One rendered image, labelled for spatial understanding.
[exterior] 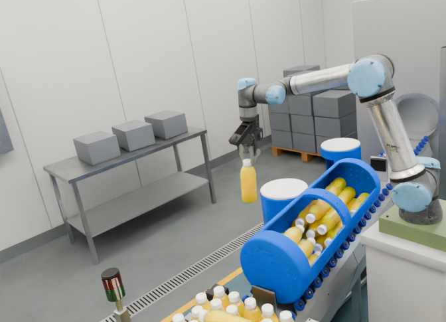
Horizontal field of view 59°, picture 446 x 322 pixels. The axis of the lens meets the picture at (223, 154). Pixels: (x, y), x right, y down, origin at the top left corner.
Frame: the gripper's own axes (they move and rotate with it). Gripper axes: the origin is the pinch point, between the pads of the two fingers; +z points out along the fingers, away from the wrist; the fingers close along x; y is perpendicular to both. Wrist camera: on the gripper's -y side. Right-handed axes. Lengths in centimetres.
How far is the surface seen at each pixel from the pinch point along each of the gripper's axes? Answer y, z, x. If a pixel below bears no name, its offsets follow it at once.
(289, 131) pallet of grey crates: 332, 117, 182
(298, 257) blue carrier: -19.5, 22.5, -36.0
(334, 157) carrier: 122, 46, 17
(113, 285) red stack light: -69, 22, 7
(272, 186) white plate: 54, 42, 24
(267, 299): -28, 39, -28
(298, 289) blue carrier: -22, 34, -38
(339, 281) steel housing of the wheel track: 11, 52, -39
